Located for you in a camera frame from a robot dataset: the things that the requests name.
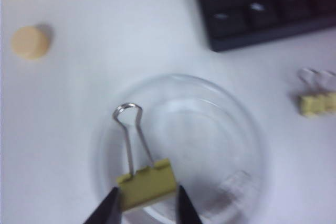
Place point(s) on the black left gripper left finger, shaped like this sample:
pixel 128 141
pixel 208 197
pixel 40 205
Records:
pixel 107 213

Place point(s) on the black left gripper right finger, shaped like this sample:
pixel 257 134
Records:
pixel 187 213

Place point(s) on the yellow binder clip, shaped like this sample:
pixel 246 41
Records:
pixel 315 104
pixel 147 187

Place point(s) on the small yellow round object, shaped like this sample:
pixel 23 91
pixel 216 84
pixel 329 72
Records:
pixel 29 41

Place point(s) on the clear plastic jar with label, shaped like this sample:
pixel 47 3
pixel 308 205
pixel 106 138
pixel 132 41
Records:
pixel 210 134

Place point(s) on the white desk riser platform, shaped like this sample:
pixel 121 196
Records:
pixel 105 37

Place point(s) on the black computer keyboard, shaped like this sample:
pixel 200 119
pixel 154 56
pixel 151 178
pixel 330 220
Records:
pixel 236 37

